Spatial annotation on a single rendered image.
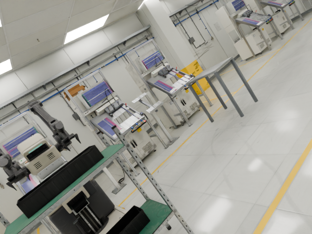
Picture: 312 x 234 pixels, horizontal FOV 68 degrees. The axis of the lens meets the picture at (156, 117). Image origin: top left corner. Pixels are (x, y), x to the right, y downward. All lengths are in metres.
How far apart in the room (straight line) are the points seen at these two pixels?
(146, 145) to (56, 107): 2.40
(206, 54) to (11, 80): 5.70
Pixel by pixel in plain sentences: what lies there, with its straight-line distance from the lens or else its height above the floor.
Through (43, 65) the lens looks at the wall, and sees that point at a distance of 6.00.
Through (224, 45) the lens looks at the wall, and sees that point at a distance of 8.93.
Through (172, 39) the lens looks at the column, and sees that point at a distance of 6.86.
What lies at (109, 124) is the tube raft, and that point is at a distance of 4.11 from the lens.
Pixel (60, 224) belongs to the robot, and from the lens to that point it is 2.59.
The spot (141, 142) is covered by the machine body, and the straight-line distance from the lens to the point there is 4.37.
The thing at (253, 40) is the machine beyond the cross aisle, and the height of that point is 0.44.
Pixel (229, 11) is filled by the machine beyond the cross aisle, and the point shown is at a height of 1.49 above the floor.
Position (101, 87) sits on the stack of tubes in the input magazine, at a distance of 4.44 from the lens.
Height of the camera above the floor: 1.23
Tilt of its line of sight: 9 degrees down
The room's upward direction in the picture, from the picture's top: 34 degrees counter-clockwise
